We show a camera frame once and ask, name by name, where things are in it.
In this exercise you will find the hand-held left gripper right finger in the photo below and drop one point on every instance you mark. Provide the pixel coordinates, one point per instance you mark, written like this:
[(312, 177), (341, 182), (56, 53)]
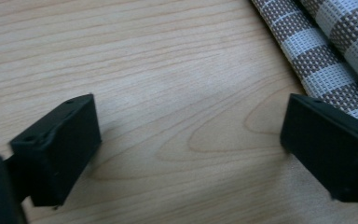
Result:
[(326, 146)]

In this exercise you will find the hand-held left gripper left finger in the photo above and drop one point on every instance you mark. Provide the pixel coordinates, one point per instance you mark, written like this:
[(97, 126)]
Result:
[(59, 149)]

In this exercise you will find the small checked woven placemat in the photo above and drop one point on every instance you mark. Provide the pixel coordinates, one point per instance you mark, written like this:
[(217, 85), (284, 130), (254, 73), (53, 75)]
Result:
[(320, 53)]

